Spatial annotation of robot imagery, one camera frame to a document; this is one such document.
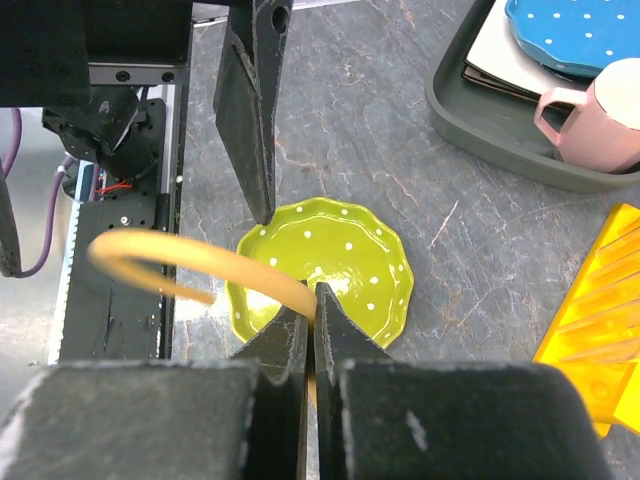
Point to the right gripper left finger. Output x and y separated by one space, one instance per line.
239 418

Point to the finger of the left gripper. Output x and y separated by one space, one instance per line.
246 96
10 248

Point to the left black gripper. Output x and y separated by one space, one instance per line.
52 52

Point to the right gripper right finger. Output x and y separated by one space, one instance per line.
379 418

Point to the yellow test tube rack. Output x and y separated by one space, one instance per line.
594 336

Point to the green dotted plate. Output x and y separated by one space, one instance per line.
347 247

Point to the grey plastic tray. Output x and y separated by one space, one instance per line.
496 127

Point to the blue dotted plate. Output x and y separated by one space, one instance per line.
575 37

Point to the pink mug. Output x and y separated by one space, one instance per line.
602 131

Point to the slotted cable duct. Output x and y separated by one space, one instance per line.
65 275

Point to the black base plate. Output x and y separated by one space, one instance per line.
114 301

